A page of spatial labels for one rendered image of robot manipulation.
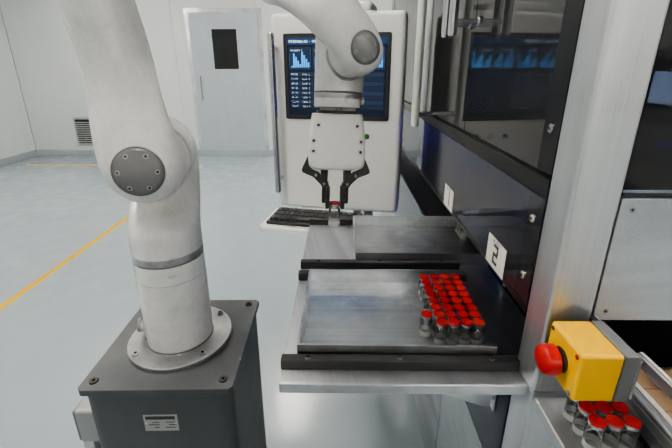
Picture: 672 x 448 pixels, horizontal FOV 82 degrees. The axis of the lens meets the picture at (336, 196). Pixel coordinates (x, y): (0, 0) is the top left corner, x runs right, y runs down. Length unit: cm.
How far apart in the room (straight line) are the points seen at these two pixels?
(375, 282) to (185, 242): 45
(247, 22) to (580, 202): 585
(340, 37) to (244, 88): 565
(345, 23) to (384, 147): 95
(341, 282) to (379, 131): 73
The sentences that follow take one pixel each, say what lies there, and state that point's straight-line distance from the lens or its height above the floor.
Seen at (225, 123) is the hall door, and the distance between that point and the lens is 634.
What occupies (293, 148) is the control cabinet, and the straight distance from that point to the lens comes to 157.
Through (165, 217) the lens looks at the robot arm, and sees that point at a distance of 71.
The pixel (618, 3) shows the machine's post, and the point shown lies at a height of 143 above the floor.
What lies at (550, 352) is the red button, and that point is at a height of 101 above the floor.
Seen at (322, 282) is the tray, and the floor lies 88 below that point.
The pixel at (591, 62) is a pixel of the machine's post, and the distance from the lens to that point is 58.
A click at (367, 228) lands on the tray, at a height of 88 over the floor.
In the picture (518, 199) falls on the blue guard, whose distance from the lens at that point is 72.
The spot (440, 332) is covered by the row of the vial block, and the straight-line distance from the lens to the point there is 76.
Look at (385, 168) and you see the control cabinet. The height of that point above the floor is 99.
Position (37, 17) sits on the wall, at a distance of 750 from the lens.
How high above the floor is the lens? 136
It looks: 19 degrees down
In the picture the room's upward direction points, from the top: straight up
